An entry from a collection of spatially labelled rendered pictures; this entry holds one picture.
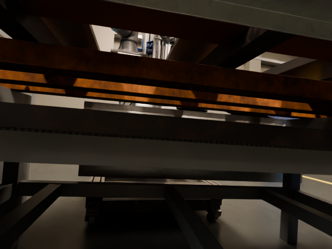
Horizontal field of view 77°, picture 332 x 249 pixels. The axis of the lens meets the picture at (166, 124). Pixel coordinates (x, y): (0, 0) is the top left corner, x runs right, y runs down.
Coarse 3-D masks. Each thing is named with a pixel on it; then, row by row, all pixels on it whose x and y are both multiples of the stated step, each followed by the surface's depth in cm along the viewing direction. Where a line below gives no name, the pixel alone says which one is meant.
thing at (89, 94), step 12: (0, 84) 79; (12, 84) 80; (72, 96) 89; (84, 96) 86; (96, 96) 85; (108, 96) 86; (120, 96) 87; (132, 96) 88; (192, 108) 100; (204, 108) 97; (216, 108) 95; (228, 108) 96; (240, 108) 97; (252, 108) 98
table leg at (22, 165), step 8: (8, 168) 90; (16, 168) 91; (24, 168) 96; (8, 176) 90; (16, 176) 91; (16, 184) 91; (16, 192) 91; (8, 200) 90; (16, 200) 91; (0, 208) 89; (8, 208) 90; (0, 216) 89; (16, 240) 94; (8, 248) 90
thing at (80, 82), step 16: (0, 80) 63; (16, 80) 62; (32, 80) 63; (48, 80) 64; (64, 80) 64; (80, 80) 65; (96, 80) 66; (144, 96) 75; (160, 96) 72; (176, 96) 71; (192, 96) 72; (208, 96) 73; (224, 96) 74; (240, 96) 75; (304, 112) 85; (320, 112) 82
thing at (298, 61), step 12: (48, 24) 55; (60, 24) 55; (72, 24) 54; (84, 24) 54; (0, 36) 74; (60, 36) 62; (72, 36) 61; (84, 36) 61; (96, 48) 70; (180, 48) 65; (192, 48) 64; (204, 48) 63; (180, 60) 76; (192, 60) 75; (300, 60) 73; (312, 60) 67; (264, 72) 94; (276, 72) 84; (288, 72) 80; (300, 72) 79; (312, 72) 78; (324, 72) 77
